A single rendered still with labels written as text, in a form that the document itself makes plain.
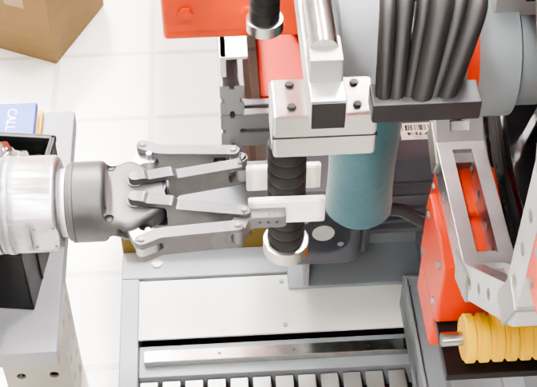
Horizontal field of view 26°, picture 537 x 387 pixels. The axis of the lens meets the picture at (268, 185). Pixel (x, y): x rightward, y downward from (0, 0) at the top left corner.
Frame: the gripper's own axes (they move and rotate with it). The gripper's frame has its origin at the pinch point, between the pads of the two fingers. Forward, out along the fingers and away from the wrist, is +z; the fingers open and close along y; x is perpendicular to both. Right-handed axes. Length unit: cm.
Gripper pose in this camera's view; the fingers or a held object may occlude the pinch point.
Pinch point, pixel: (286, 192)
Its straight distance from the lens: 108.1
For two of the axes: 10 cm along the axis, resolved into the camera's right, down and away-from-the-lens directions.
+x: 0.0, -6.8, -7.3
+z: 10.0, -0.5, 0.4
